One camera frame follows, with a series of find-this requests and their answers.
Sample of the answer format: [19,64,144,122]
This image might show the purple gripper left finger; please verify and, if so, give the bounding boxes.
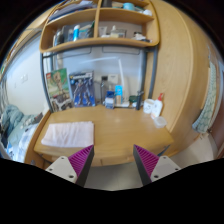
[47,145,94,187]

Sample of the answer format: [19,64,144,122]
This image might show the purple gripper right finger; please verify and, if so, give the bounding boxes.
[133,145,180,186]

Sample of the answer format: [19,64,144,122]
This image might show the white folded towel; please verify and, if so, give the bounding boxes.
[41,121,94,148]

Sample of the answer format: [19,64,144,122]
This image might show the hanging patterned towel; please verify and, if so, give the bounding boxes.
[192,63,216,133]

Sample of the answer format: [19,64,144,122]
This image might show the clear plastic container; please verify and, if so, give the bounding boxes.
[154,116,167,128]

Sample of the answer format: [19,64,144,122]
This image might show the wooden desk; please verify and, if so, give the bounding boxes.
[25,105,173,168]

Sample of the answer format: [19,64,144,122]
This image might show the white lotion pump bottle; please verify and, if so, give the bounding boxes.
[151,94,163,119]

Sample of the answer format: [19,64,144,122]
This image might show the white mug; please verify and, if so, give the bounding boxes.
[143,99,154,114]

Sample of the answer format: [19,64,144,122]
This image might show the bed with teal bedding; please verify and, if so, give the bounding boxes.
[0,105,43,162]

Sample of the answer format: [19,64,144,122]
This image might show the dark bottle on desk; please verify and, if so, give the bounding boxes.
[136,91,144,110]

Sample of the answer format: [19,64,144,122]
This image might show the blue small box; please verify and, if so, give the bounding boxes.
[105,91,115,109]

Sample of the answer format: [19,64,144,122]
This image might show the blue robot model kit box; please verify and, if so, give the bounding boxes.
[69,71,95,107]

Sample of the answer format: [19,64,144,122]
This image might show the green Lego Groot box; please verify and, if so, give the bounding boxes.
[46,68,73,112]

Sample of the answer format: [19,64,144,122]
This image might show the blue white bottle on shelf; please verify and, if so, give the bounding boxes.
[73,25,80,41]

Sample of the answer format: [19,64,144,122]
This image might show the teal cup on top shelf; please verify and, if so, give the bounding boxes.
[123,3,135,11]

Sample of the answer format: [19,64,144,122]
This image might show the wooden wall shelf unit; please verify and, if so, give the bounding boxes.
[39,0,160,53]

